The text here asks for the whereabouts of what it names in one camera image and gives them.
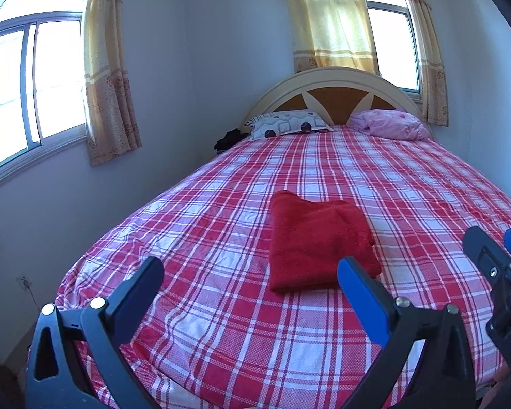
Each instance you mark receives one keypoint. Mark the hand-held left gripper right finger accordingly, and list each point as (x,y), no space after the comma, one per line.
(362,294)

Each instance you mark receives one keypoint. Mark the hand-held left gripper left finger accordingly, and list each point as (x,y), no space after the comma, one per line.
(136,298)

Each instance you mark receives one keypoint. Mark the red embroidered knit sweater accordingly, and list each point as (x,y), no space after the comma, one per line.
(319,238)

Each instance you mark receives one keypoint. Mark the red plaid bed sheet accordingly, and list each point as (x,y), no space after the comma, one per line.
(238,328)

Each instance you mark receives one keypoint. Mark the pink pillow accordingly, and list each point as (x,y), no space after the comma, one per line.
(387,125)

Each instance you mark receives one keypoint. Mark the dark cloth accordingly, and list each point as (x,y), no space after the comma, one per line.
(230,140)

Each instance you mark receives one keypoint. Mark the white patterned pillow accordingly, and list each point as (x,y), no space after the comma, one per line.
(281,123)

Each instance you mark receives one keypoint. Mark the cream wooden headboard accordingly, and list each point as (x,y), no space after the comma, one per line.
(336,76)

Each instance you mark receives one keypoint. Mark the side window yellow curtain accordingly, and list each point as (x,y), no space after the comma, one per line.
(110,72)

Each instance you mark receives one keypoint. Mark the window behind headboard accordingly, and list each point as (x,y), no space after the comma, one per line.
(387,42)

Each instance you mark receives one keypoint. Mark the wide yellow curtain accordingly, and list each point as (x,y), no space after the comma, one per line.
(332,21)

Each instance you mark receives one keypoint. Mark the white wall socket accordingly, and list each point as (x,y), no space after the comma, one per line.
(24,283)

